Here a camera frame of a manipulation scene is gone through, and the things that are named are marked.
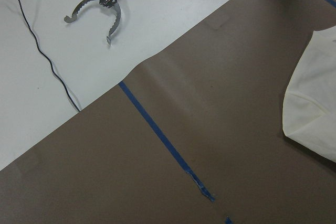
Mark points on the cream long sleeve cat shirt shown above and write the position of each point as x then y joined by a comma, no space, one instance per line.
308,113

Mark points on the metal reacher grabber tool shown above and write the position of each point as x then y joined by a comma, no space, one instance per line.
105,3

